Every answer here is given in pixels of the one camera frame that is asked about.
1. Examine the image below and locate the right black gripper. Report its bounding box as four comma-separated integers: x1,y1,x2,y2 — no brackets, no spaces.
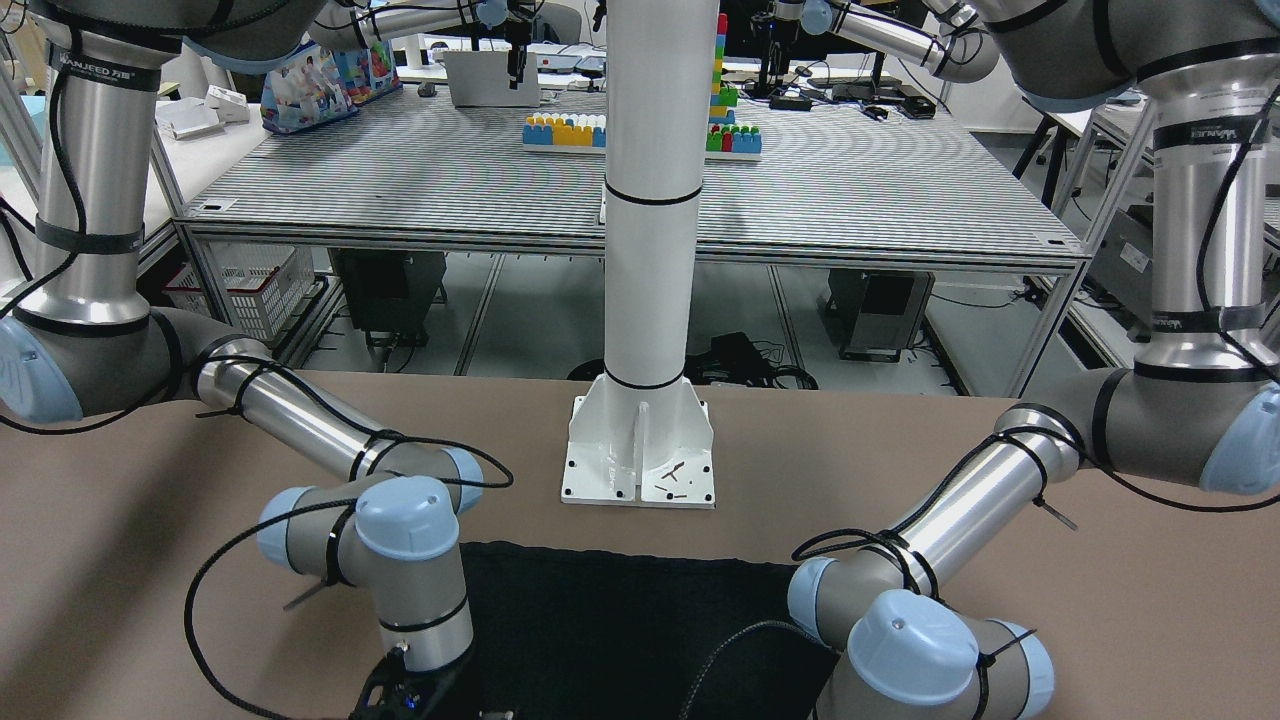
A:
349,644,471,719

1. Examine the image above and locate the black t-shirt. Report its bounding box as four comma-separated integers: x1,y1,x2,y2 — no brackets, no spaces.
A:
462,542,836,719

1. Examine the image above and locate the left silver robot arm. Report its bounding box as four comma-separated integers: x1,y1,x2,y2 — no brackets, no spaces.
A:
788,1,1277,719

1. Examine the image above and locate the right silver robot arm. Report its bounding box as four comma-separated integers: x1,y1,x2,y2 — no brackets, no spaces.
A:
3,1,483,719

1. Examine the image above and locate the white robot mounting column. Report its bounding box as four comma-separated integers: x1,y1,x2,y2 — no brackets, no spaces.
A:
559,1,719,509

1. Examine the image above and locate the black computer under bench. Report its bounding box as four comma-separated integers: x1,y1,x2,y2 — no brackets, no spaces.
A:
328,249,447,347

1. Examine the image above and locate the white plastic basket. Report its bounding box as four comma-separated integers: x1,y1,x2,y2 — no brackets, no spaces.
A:
212,242,315,343

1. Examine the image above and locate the colourful toy block row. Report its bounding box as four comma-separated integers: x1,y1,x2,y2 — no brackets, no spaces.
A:
521,113,607,152

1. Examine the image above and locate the colourful printed bag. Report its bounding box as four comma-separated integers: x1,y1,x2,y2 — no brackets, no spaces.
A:
260,41,401,135

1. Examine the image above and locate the grey computer under bench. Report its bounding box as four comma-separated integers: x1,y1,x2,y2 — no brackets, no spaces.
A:
824,268,934,363

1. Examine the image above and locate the colourful toy block tower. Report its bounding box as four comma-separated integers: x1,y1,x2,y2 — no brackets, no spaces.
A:
704,13,763,161

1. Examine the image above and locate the striped aluminium workbench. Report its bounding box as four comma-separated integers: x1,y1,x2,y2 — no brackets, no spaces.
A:
174,85,1091,398

